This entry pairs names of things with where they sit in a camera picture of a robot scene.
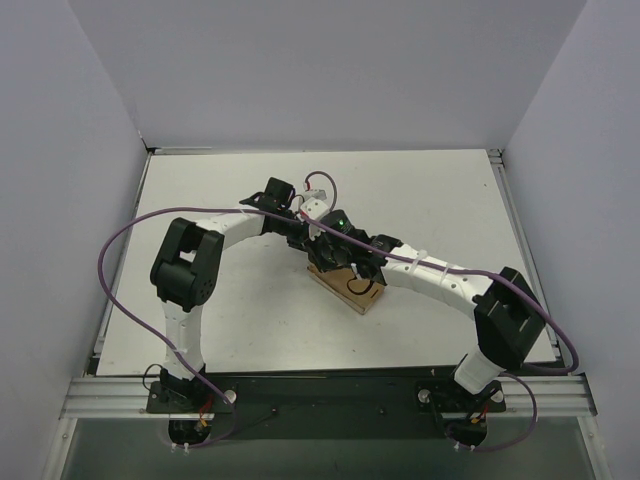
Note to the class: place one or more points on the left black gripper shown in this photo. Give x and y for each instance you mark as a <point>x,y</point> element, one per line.
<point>322,251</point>

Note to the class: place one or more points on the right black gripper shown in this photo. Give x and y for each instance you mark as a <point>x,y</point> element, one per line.
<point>361,265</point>

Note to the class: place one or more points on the brown cardboard express box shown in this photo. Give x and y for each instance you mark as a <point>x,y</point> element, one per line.
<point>359,294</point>

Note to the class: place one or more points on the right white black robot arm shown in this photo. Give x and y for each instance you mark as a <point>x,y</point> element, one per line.
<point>502,307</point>

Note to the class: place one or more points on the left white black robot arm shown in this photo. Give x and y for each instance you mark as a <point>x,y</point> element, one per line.
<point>186,268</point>

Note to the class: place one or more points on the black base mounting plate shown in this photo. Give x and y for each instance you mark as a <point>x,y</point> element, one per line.
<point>222,420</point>

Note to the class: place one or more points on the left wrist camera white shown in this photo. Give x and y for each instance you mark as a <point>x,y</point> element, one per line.
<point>314,204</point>

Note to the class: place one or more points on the aluminium front rail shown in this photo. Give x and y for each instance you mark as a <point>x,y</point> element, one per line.
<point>101,398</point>

